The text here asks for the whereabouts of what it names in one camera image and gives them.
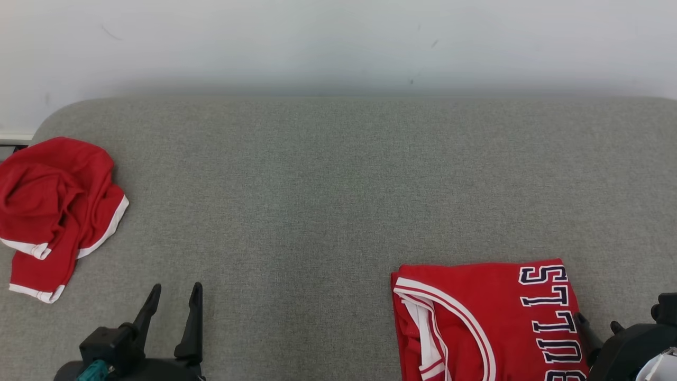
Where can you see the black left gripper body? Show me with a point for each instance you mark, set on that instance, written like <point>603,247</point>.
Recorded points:
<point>158,371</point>

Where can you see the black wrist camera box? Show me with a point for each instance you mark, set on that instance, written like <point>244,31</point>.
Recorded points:
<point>106,344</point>
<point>666,309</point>

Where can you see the white wall baseboard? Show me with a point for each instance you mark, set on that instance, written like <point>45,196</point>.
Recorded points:
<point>16,138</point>

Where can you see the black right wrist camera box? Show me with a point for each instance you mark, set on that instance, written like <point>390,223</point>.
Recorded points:
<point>666,309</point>

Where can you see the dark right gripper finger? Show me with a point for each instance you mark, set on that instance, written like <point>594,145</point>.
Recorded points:
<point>618,327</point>
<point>589,338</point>

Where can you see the grey fabric sofa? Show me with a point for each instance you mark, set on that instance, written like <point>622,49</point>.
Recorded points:
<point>317,201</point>

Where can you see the teal left camera connector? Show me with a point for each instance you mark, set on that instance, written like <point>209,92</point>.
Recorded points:
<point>94,371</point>

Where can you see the red white Bulls shorts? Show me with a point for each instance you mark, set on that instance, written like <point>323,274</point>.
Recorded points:
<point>47,190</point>

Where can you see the red white Bulls jersey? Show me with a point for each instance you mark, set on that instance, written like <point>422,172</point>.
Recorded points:
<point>476,317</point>

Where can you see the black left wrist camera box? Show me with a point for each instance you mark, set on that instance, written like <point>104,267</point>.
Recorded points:
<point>106,344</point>

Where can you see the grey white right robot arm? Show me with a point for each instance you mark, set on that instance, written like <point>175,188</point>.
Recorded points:
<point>661,368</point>

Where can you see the dark grey floor object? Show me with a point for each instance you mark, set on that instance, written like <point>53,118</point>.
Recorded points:
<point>10,151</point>

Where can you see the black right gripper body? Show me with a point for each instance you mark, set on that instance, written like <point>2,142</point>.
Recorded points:
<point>629,352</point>

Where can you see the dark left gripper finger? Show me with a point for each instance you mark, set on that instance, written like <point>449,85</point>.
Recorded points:
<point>148,317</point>
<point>194,333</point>

